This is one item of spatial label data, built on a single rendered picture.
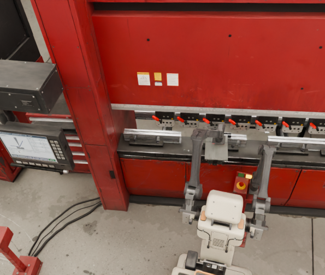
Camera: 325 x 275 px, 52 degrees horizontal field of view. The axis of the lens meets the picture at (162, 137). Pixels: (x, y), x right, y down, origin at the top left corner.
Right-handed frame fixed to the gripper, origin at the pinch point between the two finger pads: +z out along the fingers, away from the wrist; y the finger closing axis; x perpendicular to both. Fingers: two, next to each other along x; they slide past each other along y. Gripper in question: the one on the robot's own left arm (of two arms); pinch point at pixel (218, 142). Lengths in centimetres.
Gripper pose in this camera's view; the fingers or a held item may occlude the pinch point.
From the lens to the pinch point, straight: 277.6
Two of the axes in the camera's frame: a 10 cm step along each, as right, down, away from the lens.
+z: 1.0, 2.4, 9.7
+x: -0.9, 9.7, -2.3
